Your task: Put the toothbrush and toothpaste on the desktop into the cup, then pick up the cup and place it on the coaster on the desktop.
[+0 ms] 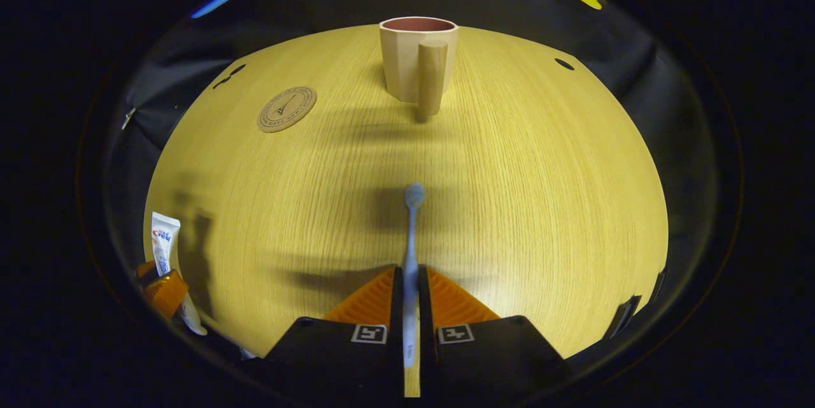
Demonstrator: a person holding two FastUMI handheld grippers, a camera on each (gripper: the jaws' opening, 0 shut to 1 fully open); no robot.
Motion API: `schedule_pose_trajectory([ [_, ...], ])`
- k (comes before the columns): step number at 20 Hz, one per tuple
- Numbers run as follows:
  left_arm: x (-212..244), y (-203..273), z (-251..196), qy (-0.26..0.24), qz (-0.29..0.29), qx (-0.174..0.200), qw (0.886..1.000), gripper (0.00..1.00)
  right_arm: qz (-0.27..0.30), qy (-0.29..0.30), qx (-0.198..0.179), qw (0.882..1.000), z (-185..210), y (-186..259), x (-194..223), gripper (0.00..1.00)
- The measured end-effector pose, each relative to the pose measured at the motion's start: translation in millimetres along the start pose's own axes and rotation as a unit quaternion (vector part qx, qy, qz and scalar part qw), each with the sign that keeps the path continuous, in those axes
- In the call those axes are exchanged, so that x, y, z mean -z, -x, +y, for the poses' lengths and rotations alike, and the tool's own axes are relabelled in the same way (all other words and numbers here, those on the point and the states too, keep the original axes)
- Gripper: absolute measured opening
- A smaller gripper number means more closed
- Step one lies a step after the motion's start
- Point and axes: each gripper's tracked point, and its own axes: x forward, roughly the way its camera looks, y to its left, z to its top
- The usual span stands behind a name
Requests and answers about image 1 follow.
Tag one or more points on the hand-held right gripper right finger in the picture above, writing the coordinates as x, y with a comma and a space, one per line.
484, 357

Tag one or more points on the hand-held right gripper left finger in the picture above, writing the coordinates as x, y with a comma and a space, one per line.
356, 357

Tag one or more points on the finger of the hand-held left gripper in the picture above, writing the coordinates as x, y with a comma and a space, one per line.
145, 270
167, 293

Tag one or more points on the white toothpaste tube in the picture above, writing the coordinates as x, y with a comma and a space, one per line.
164, 239

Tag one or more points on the pale blue toothbrush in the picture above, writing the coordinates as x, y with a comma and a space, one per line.
411, 236

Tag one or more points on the round cork coaster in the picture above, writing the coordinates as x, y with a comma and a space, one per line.
286, 109

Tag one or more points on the beige cup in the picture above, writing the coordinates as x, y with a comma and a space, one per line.
402, 58

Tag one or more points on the wooden desktop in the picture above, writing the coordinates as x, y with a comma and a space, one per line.
509, 172

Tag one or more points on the white cloth clip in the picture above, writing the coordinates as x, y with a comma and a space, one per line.
128, 118

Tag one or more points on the black backdrop cloth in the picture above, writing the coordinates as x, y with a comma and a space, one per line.
637, 77

